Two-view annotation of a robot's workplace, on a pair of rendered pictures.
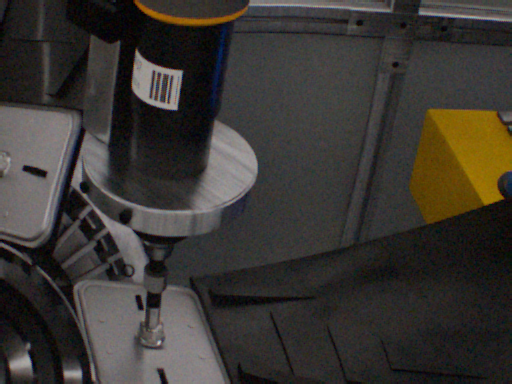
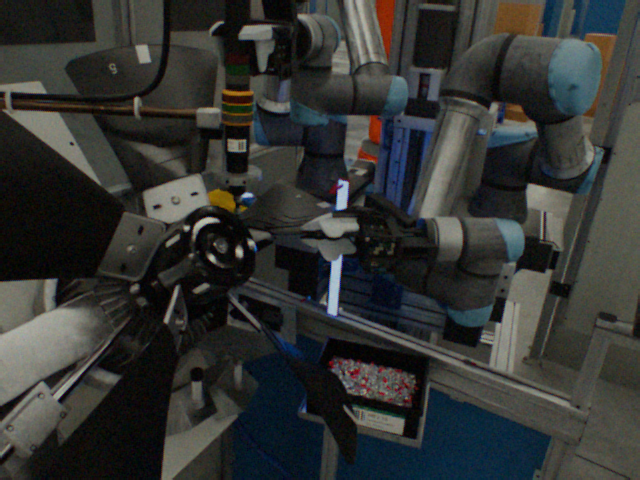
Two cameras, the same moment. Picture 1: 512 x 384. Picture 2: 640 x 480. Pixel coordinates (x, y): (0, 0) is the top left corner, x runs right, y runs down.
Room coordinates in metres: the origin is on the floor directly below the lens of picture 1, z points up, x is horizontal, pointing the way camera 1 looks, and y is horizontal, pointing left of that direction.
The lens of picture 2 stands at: (-0.30, 0.44, 1.54)
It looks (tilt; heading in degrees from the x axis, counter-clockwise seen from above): 24 degrees down; 318
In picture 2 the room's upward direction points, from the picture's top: 4 degrees clockwise
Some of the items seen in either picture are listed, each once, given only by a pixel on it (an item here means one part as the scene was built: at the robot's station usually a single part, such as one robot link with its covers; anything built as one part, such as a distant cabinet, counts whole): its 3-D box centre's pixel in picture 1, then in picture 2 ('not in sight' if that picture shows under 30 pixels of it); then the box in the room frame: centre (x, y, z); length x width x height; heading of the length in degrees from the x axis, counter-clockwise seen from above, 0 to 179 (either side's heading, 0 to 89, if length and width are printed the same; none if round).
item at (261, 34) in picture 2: not in sight; (260, 49); (0.34, 0.01, 1.46); 0.09 x 0.03 x 0.06; 128
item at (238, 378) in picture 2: not in sight; (238, 370); (0.31, 0.06, 0.96); 0.02 x 0.02 x 0.06
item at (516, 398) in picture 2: not in sight; (372, 342); (0.38, -0.34, 0.82); 0.90 x 0.04 x 0.08; 19
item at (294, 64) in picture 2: not in sight; (275, 46); (0.41, -0.07, 1.46); 0.12 x 0.08 x 0.09; 119
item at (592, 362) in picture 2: not in sight; (592, 362); (-0.03, -0.48, 0.96); 0.03 x 0.03 x 0.20; 19
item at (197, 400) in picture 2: not in sight; (197, 387); (0.29, 0.14, 0.99); 0.02 x 0.02 x 0.06
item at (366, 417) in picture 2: not in sight; (369, 385); (0.25, -0.20, 0.85); 0.22 x 0.17 x 0.07; 35
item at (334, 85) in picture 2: not in sight; (319, 94); (0.48, -0.22, 1.36); 0.11 x 0.08 x 0.11; 61
